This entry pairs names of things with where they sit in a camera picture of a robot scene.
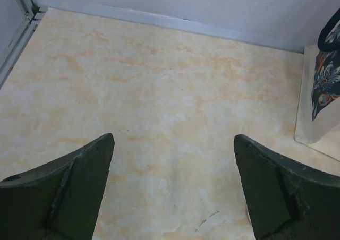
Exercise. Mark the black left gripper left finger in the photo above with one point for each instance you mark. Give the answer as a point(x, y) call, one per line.
point(60, 199)

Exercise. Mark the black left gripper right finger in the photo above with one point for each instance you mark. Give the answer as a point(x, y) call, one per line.
point(285, 198)

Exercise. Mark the cream canvas tote bag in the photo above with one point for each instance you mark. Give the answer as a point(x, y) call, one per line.
point(317, 123)

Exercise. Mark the aluminium frame rail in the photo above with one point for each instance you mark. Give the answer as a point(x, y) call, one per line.
point(19, 20)

